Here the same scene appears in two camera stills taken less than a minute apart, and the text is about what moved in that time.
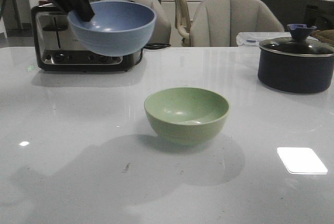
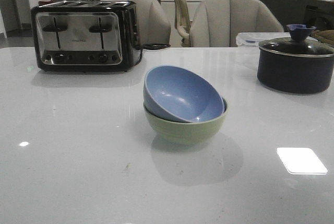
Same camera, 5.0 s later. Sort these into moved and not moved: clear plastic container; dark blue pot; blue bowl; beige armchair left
Moved: blue bowl
Not moved: clear plastic container; dark blue pot; beige armchair left
